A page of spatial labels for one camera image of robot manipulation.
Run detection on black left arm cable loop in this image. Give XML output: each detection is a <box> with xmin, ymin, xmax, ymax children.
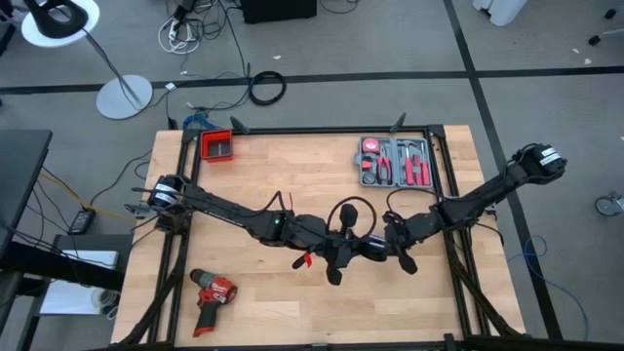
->
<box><xmin>326</xmin><ymin>195</ymin><xmax>378</xmax><ymax>240</ymax></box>

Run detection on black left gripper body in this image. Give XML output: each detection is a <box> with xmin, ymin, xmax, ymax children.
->
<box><xmin>324</xmin><ymin>203</ymin><xmax>360</xmax><ymax>288</ymax></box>

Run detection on black box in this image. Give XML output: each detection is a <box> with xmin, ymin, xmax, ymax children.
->
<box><xmin>241</xmin><ymin>0</ymin><xmax>318</xmax><ymax>24</ymax></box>

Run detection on black side table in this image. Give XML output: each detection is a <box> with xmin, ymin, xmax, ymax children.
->
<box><xmin>0</xmin><ymin>232</ymin><xmax>136</xmax><ymax>351</ymax></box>

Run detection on floor lamp with round base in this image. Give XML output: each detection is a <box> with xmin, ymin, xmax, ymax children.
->
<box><xmin>20</xmin><ymin>0</ymin><xmax>155</xmax><ymax>121</ymax></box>

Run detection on black aluminium table frame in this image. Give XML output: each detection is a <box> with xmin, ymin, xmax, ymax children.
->
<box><xmin>114</xmin><ymin>112</ymin><xmax>624</xmax><ymax>351</ymax></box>

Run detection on white plastic object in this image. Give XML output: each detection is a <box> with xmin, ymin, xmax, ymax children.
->
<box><xmin>472</xmin><ymin>0</ymin><xmax>530</xmax><ymax>27</ymax></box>

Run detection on white power strip with cables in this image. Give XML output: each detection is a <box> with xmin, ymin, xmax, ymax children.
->
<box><xmin>158</xmin><ymin>17</ymin><xmax>202</xmax><ymax>55</ymax></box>

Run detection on grey tool case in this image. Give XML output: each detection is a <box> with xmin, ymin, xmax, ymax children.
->
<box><xmin>354</xmin><ymin>136</ymin><xmax>435</xmax><ymax>189</ymax></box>

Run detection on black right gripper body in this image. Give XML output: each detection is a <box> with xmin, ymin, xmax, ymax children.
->
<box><xmin>384</xmin><ymin>212</ymin><xmax>418</xmax><ymax>275</ymax></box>

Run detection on red-handled pliers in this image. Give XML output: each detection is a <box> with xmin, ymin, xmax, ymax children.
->
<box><xmin>375</xmin><ymin>143</ymin><xmax>394</xmax><ymax>186</ymax></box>

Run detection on white panel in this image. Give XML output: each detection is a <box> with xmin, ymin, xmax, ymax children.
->
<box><xmin>39</xmin><ymin>249</ymin><xmax>121</xmax><ymax>316</ymax></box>

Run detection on office chair base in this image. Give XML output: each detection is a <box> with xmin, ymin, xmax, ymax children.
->
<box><xmin>588</xmin><ymin>7</ymin><xmax>624</xmax><ymax>48</ymax></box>

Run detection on red cordless drill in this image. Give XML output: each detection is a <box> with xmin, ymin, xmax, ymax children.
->
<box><xmin>189</xmin><ymin>267</ymin><xmax>240</xmax><ymax>338</ymax></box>

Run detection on black power brick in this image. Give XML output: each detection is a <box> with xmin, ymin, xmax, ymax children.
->
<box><xmin>67</xmin><ymin>207</ymin><xmax>98</xmax><ymax>236</ymax></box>

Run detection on grey caster wheel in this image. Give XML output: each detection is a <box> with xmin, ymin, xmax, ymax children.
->
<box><xmin>594</xmin><ymin>192</ymin><xmax>624</xmax><ymax>218</ymax></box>

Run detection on long blue floor cable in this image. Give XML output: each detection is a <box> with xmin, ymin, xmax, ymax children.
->
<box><xmin>506</xmin><ymin>235</ymin><xmax>591</xmax><ymax>342</ymax></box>

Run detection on black cable tangle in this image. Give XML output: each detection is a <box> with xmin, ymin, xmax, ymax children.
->
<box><xmin>163</xmin><ymin>0</ymin><xmax>253</xmax><ymax>79</ymax></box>

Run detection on black desk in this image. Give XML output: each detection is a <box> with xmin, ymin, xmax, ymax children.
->
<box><xmin>0</xmin><ymin>128</ymin><xmax>54</xmax><ymax>254</ymax></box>

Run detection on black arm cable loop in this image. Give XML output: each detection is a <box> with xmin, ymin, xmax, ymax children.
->
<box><xmin>326</xmin><ymin>195</ymin><xmax>378</xmax><ymax>240</ymax></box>
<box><xmin>386</xmin><ymin>187</ymin><xmax>443</xmax><ymax>216</ymax></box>

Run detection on black right arm cable loop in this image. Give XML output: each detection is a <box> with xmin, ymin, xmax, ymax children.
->
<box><xmin>386</xmin><ymin>187</ymin><xmax>443</xmax><ymax>216</ymax></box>

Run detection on red plastic bin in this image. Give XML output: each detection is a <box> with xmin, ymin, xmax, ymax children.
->
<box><xmin>200</xmin><ymin>128</ymin><xmax>235</xmax><ymax>163</ymax></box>

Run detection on coiled black floor cable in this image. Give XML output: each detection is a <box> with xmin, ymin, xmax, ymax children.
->
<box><xmin>248</xmin><ymin>70</ymin><xmax>288</xmax><ymax>107</ymax></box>

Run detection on bundled blue cable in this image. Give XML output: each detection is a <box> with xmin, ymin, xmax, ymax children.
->
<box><xmin>182</xmin><ymin>112</ymin><xmax>220</xmax><ymax>132</ymax></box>

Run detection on red-handled hammer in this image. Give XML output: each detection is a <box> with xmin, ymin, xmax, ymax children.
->
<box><xmin>397</xmin><ymin>138</ymin><xmax>415</xmax><ymax>186</ymax></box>

